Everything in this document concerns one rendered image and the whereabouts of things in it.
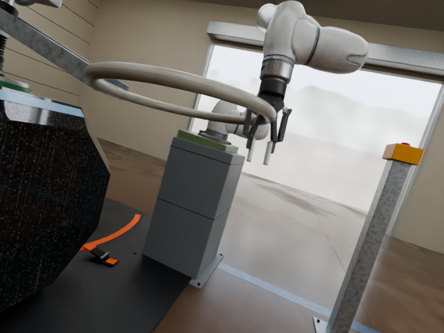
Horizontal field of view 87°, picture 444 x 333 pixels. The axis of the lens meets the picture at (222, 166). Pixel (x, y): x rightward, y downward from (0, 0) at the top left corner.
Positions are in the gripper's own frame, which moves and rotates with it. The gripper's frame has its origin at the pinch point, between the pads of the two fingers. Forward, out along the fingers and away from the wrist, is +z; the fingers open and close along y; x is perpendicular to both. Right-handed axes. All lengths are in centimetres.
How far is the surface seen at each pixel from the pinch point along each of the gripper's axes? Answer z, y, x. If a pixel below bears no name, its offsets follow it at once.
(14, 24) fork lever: -21, 72, -7
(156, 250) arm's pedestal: 71, 30, -79
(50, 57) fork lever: -14, 61, -4
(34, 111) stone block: 1, 70, -15
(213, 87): -8.9, 17.5, 24.0
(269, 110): -9.1, 4.4, 16.0
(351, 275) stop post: 51, -73, -39
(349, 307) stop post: 68, -75, -38
